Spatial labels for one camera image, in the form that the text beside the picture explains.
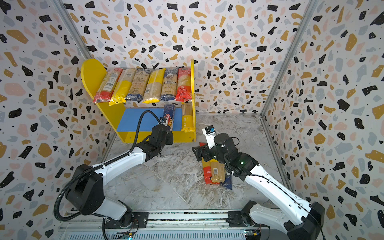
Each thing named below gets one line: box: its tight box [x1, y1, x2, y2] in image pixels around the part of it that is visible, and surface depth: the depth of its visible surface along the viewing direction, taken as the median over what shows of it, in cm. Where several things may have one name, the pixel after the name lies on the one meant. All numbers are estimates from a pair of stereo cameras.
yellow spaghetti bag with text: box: [181, 102, 195, 132], surface depth 96 cm
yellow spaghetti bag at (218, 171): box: [210, 158, 226, 183], surface depth 87 cm
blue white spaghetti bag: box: [160, 67, 179, 101], surface depth 76 cm
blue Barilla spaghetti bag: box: [163, 104, 176, 132], surface depth 94 cm
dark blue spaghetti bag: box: [125, 69, 151, 101], surface depth 76 cm
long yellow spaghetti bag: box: [108, 68, 137, 107], surface depth 74 cm
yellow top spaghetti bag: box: [142, 68, 166, 104], surface depth 75 cm
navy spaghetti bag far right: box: [222, 174, 233, 191], surface depth 85 cm
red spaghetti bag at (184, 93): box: [174, 67, 193, 102], surface depth 74 cm
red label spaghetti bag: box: [92, 68, 123, 103], surface depth 74 cm
